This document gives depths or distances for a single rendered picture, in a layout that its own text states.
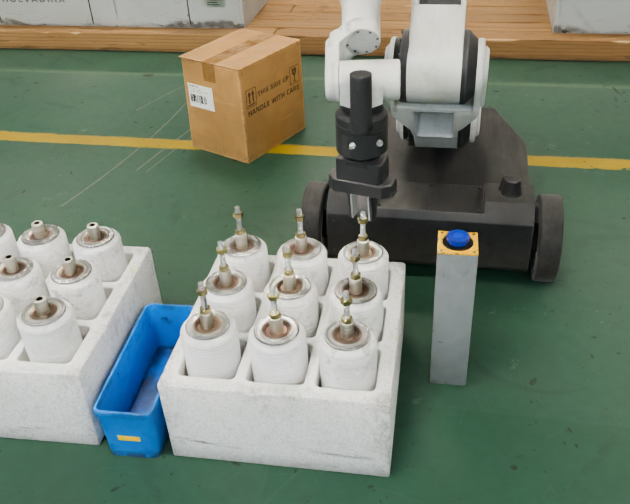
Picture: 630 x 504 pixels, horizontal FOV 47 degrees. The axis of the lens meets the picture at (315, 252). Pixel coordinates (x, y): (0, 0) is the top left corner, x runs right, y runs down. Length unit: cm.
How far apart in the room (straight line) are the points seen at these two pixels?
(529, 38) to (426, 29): 160
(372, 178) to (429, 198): 43
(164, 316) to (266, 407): 40
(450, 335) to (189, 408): 49
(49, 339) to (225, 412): 33
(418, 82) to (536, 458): 72
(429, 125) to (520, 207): 29
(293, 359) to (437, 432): 33
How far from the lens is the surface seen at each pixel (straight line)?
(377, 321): 128
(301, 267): 135
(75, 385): 134
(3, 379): 140
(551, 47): 304
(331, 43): 122
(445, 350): 141
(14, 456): 148
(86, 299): 142
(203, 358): 122
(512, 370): 152
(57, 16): 355
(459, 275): 129
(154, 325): 155
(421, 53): 143
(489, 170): 184
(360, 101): 115
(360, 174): 125
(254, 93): 220
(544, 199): 168
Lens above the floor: 104
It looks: 35 degrees down
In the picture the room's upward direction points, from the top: 3 degrees counter-clockwise
